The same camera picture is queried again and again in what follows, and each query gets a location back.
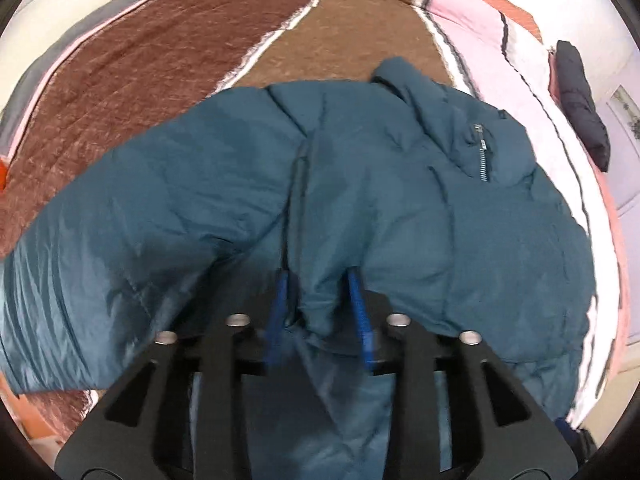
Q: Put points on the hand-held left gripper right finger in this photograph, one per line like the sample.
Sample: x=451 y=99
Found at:
x=359 y=317

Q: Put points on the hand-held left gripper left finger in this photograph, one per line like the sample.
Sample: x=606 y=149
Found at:
x=278 y=310

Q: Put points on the teal puffer jacket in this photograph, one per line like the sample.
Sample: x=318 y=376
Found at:
x=200 y=185

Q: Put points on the brown fleece blanket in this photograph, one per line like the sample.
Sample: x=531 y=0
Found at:
x=150 y=60

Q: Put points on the pink striped blanket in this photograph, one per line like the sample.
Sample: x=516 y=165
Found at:
x=525 y=75

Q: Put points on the orange object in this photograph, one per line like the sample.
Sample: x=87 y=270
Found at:
x=2 y=175

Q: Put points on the navy puffer jacket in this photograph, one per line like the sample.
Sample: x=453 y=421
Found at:
x=576 y=97

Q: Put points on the white panelled door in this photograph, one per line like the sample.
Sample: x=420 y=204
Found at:
x=625 y=160

